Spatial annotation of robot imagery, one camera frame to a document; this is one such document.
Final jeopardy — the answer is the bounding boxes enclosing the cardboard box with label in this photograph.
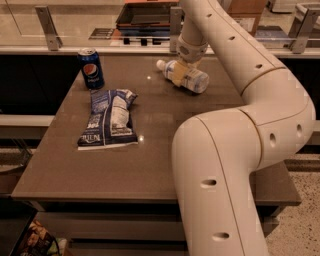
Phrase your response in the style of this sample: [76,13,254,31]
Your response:
[228,0,267,36]

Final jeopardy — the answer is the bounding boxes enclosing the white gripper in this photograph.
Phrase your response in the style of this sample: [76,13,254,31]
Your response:
[172,36,208,87]

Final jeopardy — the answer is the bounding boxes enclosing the middle metal glass bracket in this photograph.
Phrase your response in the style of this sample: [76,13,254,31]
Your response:
[169,6,182,52]

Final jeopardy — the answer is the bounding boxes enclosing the dark tray stack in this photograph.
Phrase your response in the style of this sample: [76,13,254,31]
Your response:
[116,0,179,38]

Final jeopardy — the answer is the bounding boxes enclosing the snack bags in bin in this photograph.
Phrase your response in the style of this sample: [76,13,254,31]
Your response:
[14,219,67,256]

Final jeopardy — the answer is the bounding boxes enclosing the blue pepsi can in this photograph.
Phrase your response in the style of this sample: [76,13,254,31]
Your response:
[77,48,105,90]

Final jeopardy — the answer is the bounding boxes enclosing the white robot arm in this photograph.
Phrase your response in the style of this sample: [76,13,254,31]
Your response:
[172,0,316,256]

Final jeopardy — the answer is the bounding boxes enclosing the white drawer cabinet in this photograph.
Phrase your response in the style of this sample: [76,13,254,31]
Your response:
[34,201,284,256]

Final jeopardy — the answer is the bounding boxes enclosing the left metal glass bracket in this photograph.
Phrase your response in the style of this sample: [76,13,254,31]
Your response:
[35,6,63,51]

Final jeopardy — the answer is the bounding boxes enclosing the right metal glass bracket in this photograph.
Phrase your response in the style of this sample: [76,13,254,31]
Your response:
[289,2,320,54]

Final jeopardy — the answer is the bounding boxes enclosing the clear plastic bottle blue label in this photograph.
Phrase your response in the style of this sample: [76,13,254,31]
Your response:
[156,60,209,94]

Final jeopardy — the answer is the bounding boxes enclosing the metal glass bracket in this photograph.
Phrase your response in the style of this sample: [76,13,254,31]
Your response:
[289,2,320,54]
[169,6,182,52]
[35,6,63,51]

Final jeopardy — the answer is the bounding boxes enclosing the blue white chip bag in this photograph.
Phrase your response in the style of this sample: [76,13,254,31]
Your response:
[77,89,138,150]

